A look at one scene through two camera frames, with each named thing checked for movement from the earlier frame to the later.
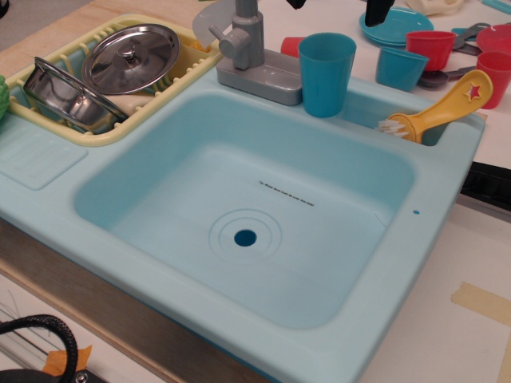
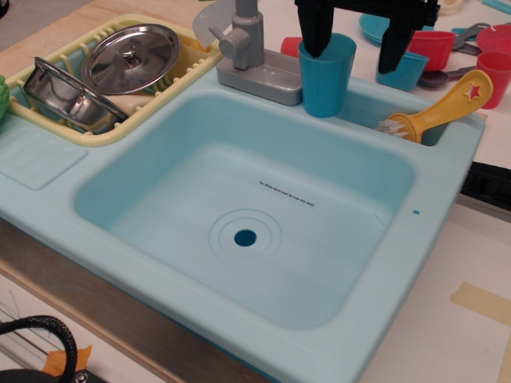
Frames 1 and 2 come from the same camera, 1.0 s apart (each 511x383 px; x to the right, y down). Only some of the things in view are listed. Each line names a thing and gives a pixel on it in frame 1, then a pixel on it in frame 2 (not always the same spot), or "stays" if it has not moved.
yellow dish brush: x=469 y=92 stays
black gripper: x=377 y=11 → x=317 y=17
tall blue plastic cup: x=326 y=61 stays
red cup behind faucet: x=290 y=46 stays
